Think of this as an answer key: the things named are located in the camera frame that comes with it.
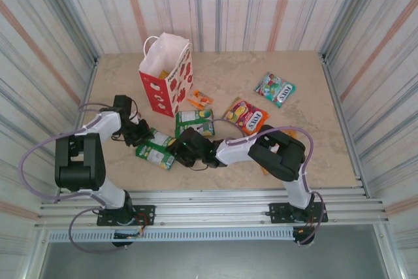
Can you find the green snack packet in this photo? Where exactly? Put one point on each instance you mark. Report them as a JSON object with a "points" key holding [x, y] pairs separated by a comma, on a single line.
{"points": [[194, 120], [153, 156]]}

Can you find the red white paper gift bag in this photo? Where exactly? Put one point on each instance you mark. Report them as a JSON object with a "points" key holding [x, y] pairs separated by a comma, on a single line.
{"points": [[163, 96]]}

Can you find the small orange clear snack packet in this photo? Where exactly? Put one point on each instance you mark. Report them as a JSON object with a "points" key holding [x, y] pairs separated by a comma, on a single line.
{"points": [[202, 98]]}

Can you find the red orange Fox's candy bag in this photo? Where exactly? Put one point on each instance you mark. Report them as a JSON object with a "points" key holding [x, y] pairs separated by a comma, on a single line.
{"points": [[246, 117]]}

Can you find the orange foil snack packet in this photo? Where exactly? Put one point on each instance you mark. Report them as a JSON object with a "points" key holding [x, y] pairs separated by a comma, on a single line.
{"points": [[290, 134]]}

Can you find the teal Fox's candy bag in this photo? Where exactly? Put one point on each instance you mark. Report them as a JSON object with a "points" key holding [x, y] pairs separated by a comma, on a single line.
{"points": [[276, 89]]}

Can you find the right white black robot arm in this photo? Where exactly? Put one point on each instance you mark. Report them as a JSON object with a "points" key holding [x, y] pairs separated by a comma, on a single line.
{"points": [[235, 153]]}

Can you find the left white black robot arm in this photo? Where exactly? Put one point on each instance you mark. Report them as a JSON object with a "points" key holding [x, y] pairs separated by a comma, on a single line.
{"points": [[111, 194]]}

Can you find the yellow snack packet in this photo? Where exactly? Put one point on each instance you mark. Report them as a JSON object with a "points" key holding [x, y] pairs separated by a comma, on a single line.
{"points": [[164, 74]]}

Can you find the aluminium mounting rail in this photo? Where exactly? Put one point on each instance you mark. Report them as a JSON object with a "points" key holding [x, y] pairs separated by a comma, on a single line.
{"points": [[212, 208]]}

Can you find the aluminium side rail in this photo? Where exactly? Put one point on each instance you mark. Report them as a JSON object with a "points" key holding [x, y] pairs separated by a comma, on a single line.
{"points": [[341, 112], [87, 94]]}

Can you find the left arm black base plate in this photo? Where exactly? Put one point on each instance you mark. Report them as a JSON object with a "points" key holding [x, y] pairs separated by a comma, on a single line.
{"points": [[147, 215]]}

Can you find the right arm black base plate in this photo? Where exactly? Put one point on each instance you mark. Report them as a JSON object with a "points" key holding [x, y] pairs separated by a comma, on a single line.
{"points": [[277, 213]]}

